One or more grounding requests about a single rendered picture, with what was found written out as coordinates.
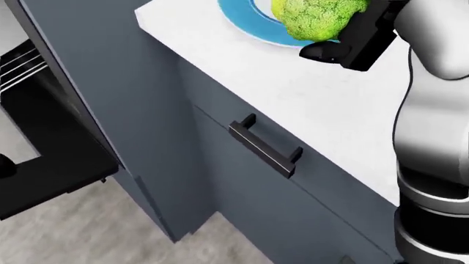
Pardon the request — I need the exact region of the metal oven rack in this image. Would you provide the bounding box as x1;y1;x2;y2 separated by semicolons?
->
0;48;51;93

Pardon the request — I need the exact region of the black oven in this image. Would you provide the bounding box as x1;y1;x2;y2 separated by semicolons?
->
0;37;118;166

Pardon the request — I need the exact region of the blue white plate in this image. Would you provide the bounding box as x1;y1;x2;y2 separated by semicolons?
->
217;0;341;49

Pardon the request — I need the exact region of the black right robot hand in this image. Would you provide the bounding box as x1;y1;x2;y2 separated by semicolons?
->
298;0;409;73

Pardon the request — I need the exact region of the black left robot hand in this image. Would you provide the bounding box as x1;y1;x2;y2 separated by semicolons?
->
0;153;16;180

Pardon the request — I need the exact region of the grey tall oven cabinet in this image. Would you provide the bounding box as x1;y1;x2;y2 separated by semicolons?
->
18;0;217;243

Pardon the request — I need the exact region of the grey base cabinet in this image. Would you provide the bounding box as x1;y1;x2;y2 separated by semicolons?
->
175;59;402;264

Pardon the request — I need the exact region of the black drawer handle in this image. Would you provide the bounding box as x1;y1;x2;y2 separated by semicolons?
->
228;112;304;180

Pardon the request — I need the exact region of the black oven door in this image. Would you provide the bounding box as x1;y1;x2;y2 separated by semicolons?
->
0;150;120;222

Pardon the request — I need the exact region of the green broccoli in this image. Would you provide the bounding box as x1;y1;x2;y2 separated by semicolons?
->
270;0;371;43

